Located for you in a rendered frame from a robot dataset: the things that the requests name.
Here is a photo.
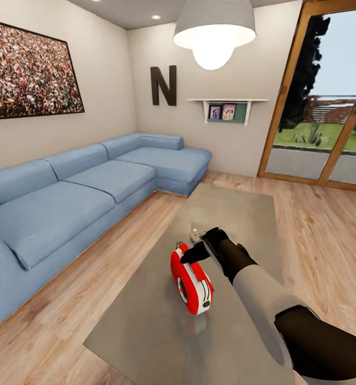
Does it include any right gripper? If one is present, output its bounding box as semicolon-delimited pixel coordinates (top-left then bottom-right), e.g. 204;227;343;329
180;242;208;265

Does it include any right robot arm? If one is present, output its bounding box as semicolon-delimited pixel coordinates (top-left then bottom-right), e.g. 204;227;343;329
180;228;356;385

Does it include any radio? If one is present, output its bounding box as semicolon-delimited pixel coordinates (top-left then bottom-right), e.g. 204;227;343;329
170;243;214;315

